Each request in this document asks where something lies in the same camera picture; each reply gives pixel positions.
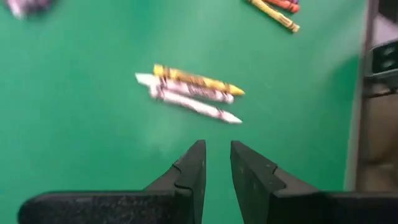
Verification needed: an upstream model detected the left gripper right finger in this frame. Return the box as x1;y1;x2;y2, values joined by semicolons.
230;140;398;224

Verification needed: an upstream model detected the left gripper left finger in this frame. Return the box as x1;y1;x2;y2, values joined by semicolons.
17;139;208;224

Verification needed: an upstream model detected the yellow crayon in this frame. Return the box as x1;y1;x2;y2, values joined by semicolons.
248;0;301;34
152;63;246;96

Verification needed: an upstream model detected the white crayon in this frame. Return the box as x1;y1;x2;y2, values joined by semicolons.
149;88;243;124
4;0;25;20
134;72;234;105

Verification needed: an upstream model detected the light wooden table board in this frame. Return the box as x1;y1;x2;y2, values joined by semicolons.
354;90;398;192

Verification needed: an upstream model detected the orange crayon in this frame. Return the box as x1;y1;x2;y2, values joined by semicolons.
266;0;301;14

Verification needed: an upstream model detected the small black camera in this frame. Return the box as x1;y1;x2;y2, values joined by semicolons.
363;40;398;97

